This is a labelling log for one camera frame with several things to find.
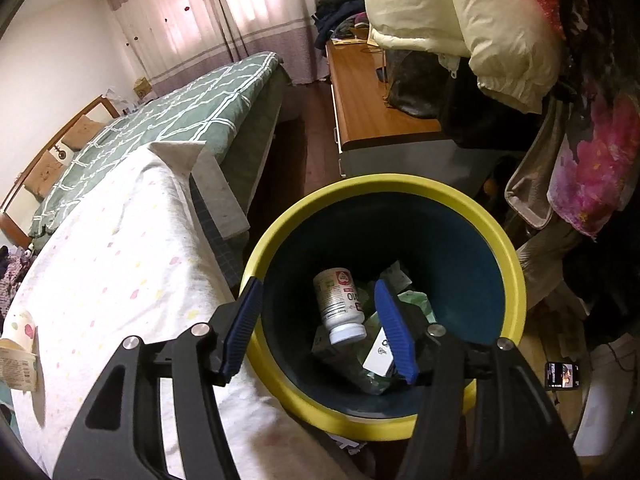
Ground printed paper box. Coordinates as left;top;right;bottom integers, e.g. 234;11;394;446
0;311;38;392

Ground green plastic bottle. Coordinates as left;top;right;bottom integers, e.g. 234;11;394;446
311;285;435;396

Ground white pill bottle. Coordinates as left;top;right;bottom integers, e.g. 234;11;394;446
314;268;367;346

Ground yellow rimmed trash bin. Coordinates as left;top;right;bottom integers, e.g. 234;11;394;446
245;174;526;441

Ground smartphone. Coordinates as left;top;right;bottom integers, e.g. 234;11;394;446
544;362;580;391

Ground white dotted table cloth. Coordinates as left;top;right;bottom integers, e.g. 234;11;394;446
9;141;364;479

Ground clothes on nightstand chair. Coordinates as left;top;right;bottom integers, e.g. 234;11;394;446
0;246;34;320

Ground pink floral garment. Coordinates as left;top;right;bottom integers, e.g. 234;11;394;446
547;91;639;237

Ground wooden headboard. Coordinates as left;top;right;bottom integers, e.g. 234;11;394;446
1;96;120;248

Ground brown pillow left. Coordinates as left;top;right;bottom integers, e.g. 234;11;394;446
24;152;65;200

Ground brown pillow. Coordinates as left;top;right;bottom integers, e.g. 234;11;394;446
61;115;105;152
24;152;65;200

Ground wooden top desk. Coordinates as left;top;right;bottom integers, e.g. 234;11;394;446
326;42;502;195

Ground brown pillow right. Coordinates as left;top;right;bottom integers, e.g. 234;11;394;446
61;115;105;152

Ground bed with green quilt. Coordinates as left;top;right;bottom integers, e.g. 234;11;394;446
28;51;292;252

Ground cream puffer jacket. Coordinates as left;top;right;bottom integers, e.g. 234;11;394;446
364;0;561;114

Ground pink white curtains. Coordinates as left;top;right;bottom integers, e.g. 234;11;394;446
105;0;328;96

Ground pile of dark clothes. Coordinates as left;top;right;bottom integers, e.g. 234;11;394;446
312;0;366;51

